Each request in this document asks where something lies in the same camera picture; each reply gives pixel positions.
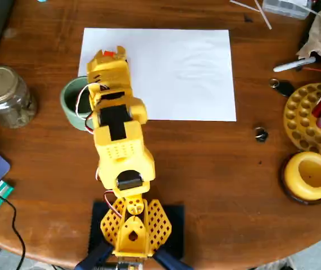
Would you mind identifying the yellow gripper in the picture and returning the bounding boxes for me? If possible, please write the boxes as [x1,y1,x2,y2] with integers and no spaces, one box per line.
[86,44,132,88]

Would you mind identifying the green ribbed ceramic cup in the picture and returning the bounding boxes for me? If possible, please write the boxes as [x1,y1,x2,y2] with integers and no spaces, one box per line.
[60,75,95,132]

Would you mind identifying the white paper sheet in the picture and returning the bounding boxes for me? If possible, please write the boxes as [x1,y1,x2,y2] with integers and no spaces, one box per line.
[78,27,237,122]

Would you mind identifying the glass jar with gold lid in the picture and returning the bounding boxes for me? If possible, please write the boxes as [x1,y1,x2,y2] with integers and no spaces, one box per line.
[0,66,37,129]

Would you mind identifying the thin white stick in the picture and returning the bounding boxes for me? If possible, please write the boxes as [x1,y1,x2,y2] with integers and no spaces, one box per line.
[229,0,261,13]

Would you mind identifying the long white stick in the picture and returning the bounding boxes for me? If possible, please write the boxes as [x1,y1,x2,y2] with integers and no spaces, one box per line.
[254,0,273,30]

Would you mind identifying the black key fob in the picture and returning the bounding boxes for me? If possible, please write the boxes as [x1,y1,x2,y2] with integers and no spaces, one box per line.
[275,80,295,98]

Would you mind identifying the white marker pen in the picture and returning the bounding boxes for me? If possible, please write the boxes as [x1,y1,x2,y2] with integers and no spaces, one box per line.
[273,57,317,73]

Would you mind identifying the clear plastic box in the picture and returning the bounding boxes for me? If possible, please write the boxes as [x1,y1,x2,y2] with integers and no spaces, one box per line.
[262,0,315,20]

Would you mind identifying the black base mat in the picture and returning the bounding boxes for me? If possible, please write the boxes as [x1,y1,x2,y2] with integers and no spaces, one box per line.
[88,199,185,262]

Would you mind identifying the yellow round holder tray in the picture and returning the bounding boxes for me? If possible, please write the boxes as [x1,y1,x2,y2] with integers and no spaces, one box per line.
[283,83,321,163]

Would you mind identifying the blue clamp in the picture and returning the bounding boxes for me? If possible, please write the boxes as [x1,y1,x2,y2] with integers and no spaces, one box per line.
[74,241,114,270]
[152,249,194,270]

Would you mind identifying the yellow hollow candle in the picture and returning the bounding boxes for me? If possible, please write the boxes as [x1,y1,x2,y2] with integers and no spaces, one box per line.
[285,151,321,201]

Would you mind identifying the yellow tape roll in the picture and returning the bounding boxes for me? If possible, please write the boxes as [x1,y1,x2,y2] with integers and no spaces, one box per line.
[279,157,321,205]

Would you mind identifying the black cable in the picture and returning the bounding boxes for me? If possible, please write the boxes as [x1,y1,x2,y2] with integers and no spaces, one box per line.
[0,164,26,270]

